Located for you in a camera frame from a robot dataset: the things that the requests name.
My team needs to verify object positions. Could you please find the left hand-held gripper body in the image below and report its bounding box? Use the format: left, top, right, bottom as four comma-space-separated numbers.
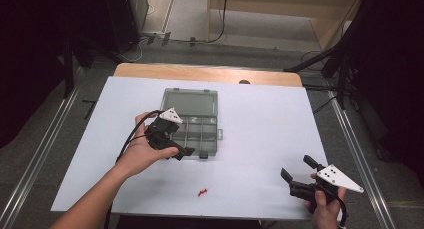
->
143, 107, 184, 151

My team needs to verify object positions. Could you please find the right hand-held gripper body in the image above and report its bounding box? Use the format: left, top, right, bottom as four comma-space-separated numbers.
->
289, 164, 365, 205

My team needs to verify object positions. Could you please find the transparent grey compartment box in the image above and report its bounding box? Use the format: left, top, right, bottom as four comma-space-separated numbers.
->
159, 87, 224, 161

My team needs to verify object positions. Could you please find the person's left hand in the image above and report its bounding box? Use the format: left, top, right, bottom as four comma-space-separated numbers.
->
114, 111, 180, 179

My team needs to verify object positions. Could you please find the person's right hand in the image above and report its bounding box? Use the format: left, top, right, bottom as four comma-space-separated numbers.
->
303, 188, 348, 229

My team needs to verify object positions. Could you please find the wooden table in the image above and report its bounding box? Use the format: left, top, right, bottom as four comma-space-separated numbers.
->
113, 62, 304, 88

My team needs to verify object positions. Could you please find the power strip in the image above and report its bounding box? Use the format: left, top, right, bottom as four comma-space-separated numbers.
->
141, 30, 173, 46

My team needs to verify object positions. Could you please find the black upright stand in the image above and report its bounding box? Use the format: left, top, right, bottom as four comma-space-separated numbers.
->
61, 38, 76, 99

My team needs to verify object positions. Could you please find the black tripod stand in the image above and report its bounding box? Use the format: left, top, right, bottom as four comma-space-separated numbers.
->
283, 28, 363, 111

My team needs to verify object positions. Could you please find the dark computer cabinet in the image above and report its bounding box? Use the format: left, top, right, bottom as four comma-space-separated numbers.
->
99, 0, 150, 54

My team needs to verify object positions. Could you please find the light wooden cabinet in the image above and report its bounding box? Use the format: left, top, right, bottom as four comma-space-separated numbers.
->
206, 0, 368, 51

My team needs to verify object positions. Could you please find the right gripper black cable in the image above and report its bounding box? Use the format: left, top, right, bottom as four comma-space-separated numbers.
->
336, 196, 350, 229

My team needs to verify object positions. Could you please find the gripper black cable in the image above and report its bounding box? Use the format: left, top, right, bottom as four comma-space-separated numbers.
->
336, 196, 350, 229
114, 110, 164, 164

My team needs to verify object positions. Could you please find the metal floor rail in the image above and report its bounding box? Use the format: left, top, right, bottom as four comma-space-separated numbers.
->
0, 68, 85, 229
328, 88, 398, 229

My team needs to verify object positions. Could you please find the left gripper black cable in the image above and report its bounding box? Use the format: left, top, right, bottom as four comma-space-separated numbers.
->
114, 110, 164, 164

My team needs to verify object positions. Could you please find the black hanging power cable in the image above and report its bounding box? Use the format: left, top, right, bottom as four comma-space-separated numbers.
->
205, 0, 231, 44

